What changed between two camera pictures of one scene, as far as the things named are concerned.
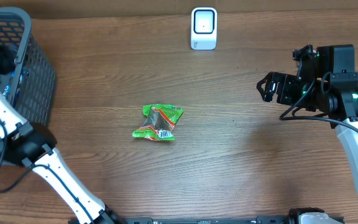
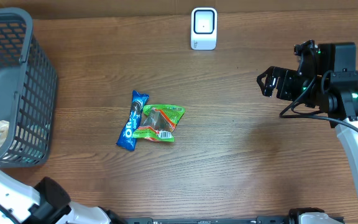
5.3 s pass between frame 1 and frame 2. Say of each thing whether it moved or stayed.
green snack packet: stayed
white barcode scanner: stayed
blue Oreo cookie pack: moved
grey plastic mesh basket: stayed
